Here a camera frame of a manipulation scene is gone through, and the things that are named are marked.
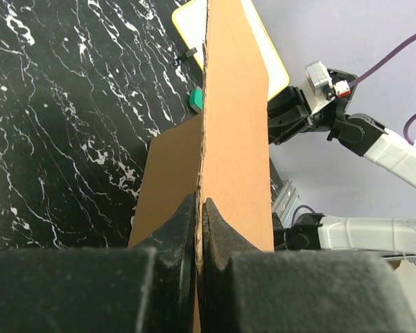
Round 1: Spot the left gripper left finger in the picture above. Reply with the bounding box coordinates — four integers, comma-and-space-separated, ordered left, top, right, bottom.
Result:
0, 194, 196, 332

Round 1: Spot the white board yellow rim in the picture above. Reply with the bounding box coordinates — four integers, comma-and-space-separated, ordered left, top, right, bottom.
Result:
171, 1, 289, 101

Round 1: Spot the green eraser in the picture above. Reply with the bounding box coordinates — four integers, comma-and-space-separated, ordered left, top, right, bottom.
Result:
189, 87, 203, 113

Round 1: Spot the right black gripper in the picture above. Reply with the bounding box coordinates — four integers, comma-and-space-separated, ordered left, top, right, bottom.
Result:
267, 79, 355, 145

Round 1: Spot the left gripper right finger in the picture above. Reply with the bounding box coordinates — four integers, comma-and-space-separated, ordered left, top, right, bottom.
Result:
201, 200, 416, 332

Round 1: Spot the large cardboard box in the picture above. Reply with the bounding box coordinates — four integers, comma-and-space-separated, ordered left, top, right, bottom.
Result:
127, 0, 275, 333

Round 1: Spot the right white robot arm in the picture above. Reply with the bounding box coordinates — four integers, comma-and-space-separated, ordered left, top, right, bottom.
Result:
267, 66, 416, 263

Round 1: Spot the aluminium frame rail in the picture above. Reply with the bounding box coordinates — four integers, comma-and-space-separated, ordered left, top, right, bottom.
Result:
270, 160, 300, 219

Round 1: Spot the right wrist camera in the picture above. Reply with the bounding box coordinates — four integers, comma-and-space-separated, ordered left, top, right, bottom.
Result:
301, 61, 351, 115

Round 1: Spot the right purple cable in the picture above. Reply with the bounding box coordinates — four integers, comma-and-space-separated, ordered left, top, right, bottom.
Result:
352, 26, 416, 155

